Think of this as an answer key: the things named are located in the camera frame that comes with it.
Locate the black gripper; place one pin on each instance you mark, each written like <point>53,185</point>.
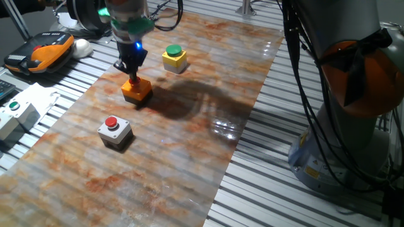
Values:
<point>131,53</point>

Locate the red button orange box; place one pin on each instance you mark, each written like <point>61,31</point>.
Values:
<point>136,91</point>

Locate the green button yellow box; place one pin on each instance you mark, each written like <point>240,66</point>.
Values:
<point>174,61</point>

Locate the red button grey box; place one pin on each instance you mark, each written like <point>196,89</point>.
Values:
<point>115,132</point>

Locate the person's left hand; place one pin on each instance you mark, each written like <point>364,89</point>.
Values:
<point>50,3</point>

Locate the white computer mouse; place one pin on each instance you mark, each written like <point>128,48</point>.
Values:
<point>82,48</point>

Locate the black round spool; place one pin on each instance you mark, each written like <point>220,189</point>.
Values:
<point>85,12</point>

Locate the orange black teach pendant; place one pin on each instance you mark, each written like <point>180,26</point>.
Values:
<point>47,52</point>

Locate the white paper sheet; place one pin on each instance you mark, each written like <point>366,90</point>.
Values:
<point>38,94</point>

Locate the marble pattern mat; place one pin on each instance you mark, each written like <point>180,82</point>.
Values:
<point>189,157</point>

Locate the green button white box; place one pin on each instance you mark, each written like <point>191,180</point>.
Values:
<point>22,110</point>

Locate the black keyboard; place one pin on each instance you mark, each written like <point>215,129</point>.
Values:
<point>5,89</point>

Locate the red button white box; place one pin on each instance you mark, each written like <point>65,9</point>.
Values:
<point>8,126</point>

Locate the dark slanted frame beam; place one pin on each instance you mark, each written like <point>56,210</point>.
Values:
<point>19,23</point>

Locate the aluminium frame post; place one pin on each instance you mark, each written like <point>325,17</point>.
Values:
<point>246,8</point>

